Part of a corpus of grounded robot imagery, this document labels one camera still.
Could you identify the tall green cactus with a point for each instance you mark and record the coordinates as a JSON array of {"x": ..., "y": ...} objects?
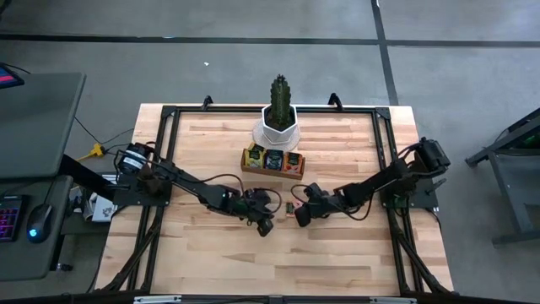
[{"x": 280, "y": 101}]

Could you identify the wooden organizer box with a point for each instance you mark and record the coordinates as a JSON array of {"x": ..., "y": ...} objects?
[{"x": 272, "y": 173}]

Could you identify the black metal side table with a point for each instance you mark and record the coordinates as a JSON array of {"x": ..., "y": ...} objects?
[{"x": 502, "y": 141}]

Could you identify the blue blackcurrant tea packet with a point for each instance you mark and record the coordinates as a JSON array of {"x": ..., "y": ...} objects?
[{"x": 274, "y": 159}]

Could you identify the black keypad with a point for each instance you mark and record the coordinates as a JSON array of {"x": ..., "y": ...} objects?
[{"x": 9, "y": 217}]

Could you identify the black clamp bracket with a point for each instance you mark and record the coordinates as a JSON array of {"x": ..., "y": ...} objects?
[
  {"x": 207, "y": 103},
  {"x": 335, "y": 102}
]

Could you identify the green lemon tea packet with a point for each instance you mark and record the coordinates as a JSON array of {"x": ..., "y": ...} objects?
[{"x": 255, "y": 157}]

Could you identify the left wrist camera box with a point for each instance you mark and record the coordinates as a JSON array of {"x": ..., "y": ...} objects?
[{"x": 265, "y": 228}]

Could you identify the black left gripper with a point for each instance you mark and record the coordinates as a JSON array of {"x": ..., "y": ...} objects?
[{"x": 255, "y": 202}]

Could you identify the orange tea packet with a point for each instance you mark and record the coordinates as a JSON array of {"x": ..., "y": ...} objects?
[
  {"x": 290, "y": 209},
  {"x": 293, "y": 162}
]

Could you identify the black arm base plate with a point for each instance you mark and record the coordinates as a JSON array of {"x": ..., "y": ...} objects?
[
  {"x": 143, "y": 192},
  {"x": 417, "y": 198}
]

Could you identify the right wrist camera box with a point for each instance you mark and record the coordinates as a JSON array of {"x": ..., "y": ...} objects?
[{"x": 303, "y": 217}]

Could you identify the black computer mouse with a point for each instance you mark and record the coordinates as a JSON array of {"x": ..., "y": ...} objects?
[{"x": 39, "y": 224}]

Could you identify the dark display screen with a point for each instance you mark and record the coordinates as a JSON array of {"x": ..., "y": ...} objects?
[{"x": 8, "y": 78}]

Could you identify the white woven coaster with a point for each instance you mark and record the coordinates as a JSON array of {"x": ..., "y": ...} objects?
[{"x": 257, "y": 137}]

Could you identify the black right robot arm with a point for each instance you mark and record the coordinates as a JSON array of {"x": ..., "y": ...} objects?
[{"x": 379, "y": 179}]

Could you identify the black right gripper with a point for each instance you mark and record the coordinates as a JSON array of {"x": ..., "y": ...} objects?
[{"x": 318, "y": 198}]

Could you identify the white patterned box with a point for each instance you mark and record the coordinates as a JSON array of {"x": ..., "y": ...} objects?
[{"x": 103, "y": 209}]

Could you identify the yellow power plug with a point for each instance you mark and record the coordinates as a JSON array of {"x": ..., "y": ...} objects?
[{"x": 97, "y": 150}]

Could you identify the grey desk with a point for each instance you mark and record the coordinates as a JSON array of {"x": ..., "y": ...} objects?
[{"x": 38, "y": 122}]

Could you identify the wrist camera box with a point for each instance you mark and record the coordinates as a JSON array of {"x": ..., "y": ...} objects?
[
  {"x": 303, "y": 217},
  {"x": 265, "y": 228}
]

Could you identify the black metal table frame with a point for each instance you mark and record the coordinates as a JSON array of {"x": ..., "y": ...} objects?
[{"x": 232, "y": 109}]

